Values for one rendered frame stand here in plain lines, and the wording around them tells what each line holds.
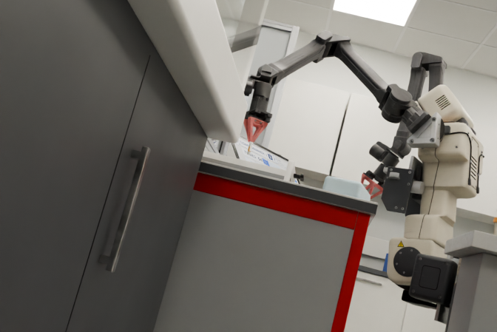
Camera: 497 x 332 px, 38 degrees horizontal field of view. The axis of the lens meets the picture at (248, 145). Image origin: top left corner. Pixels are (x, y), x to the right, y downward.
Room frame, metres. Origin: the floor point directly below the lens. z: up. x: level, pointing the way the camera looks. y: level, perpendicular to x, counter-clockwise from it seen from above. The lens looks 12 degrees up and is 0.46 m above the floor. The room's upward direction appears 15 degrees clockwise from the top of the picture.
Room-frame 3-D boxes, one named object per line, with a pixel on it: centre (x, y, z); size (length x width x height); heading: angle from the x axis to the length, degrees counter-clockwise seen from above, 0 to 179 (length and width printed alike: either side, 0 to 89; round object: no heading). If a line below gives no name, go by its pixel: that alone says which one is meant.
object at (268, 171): (2.49, 0.04, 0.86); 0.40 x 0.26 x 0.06; 82
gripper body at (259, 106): (2.34, 0.00, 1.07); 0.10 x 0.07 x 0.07; 25
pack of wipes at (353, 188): (1.82, -0.27, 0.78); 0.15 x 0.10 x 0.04; 158
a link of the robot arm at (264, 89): (2.34, 0.01, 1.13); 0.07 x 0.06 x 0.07; 95
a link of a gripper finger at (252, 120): (2.34, 0.00, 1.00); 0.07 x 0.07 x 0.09; 25
